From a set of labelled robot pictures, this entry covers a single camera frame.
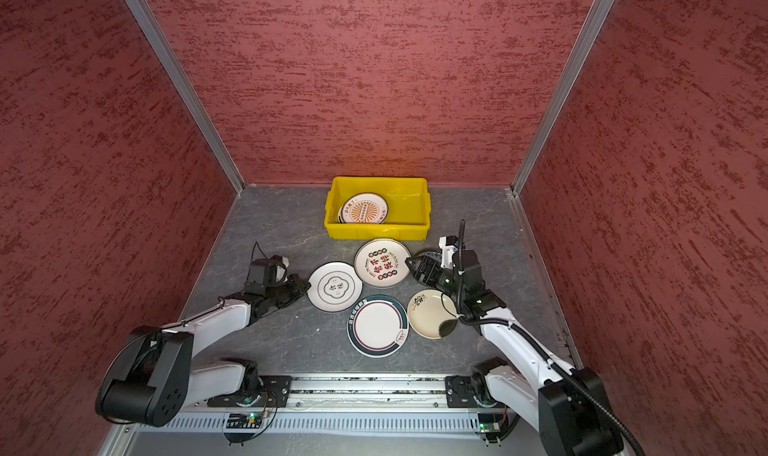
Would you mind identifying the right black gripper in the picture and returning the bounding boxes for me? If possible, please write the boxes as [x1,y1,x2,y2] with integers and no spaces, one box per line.
[404,256,466,299]

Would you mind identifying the cream plate dark brush mark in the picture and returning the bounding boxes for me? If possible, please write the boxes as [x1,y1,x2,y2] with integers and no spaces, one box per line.
[407,290,458,340]

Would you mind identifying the white plate quatrefoil outline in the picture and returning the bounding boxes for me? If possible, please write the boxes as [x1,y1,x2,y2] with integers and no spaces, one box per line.
[307,262,363,313]

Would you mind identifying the white plate red characters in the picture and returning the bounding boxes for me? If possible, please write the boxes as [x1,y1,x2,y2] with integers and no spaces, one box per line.
[353,238,411,289]

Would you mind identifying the large white plate green rim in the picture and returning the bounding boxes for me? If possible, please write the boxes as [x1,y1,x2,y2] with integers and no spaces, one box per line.
[346,295,409,359]

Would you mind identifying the white plate orange sunburst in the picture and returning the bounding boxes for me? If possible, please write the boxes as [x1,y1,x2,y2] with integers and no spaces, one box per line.
[338,193,389,225]

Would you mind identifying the small teal patterned plate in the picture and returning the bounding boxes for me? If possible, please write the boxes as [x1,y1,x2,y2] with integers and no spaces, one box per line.
[406,249,442,278]

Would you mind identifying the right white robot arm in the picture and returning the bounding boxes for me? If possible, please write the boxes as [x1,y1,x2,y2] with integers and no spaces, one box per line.
[406,249,630,455]

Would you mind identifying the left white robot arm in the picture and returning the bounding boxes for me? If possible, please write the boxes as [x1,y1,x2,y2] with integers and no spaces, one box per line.
[95,256,311,427]

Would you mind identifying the yellow plastic bin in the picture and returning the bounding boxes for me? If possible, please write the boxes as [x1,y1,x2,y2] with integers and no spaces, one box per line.
[324,177,432,241]

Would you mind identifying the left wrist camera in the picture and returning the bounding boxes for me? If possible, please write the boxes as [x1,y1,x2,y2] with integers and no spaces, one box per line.
[272,255,289,271]

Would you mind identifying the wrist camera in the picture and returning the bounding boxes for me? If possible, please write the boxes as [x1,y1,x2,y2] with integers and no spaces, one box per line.
[439,236,464,270]
[272,255,289,271]

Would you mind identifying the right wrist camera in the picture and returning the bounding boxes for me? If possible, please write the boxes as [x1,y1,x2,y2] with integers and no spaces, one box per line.
[439,236,464,270]

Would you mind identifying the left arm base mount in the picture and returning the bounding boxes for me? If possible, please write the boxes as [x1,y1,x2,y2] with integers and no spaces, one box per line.
[234,376,293,408]

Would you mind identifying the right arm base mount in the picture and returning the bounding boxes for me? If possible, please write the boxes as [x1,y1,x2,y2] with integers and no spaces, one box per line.
[444,375,499,409]

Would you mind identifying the aluminium mounting rail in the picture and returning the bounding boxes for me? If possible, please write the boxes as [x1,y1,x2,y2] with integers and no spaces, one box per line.
[95,371,631,456]

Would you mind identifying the left aluminium corner post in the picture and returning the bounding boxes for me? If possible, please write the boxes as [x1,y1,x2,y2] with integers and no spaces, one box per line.
[123,0,247,195]

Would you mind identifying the aluminium corner post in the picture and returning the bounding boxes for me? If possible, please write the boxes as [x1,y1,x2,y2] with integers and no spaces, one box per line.
[123,0,247,195]
[511,0,616,198]

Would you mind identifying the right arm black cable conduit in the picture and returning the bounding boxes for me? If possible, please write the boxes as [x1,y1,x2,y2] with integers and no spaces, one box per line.
[452,219,648,456]

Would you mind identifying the right aluminium corner post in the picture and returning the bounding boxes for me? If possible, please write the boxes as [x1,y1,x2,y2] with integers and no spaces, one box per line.
[511,0,616,198]

